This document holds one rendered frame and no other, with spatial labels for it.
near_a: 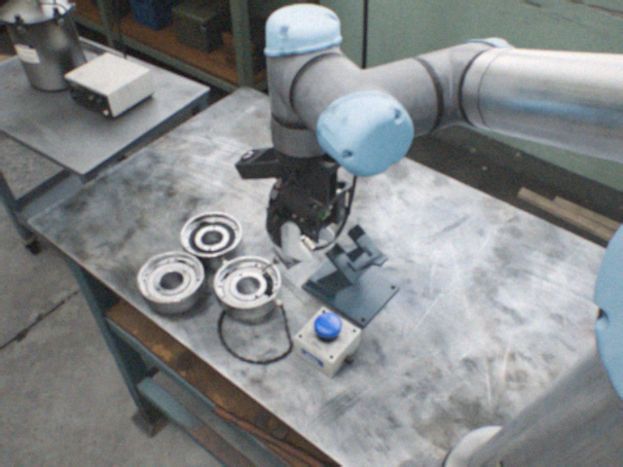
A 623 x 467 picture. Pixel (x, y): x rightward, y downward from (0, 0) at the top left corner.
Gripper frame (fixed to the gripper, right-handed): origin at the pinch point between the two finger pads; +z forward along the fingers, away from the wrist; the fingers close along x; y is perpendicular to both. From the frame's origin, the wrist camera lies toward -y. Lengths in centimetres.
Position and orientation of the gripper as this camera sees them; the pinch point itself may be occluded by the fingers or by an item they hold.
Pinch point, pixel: (293, 247)
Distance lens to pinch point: 81.4
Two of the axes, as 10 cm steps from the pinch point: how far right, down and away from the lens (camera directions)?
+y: 7.7, 4.6, -4.4
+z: 0.0, 6.9, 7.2
